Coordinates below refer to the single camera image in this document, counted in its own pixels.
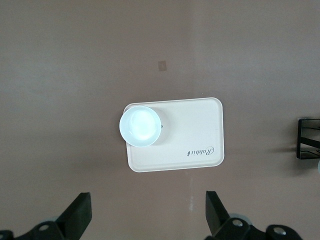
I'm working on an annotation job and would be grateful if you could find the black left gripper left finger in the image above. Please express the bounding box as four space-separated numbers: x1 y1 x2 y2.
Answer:
0 191 93 240

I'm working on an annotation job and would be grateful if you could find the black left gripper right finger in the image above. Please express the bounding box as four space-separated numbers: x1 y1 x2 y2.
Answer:
203 191 303 240

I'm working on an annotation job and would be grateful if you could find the beige rectangular tray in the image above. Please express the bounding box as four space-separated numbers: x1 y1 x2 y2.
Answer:
123 96 225 173

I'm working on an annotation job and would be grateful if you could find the white bowl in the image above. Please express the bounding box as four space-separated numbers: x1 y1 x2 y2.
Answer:
119 105 163 148

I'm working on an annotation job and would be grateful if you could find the black wire cup rack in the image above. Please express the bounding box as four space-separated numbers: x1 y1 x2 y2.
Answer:
296 116 320 160

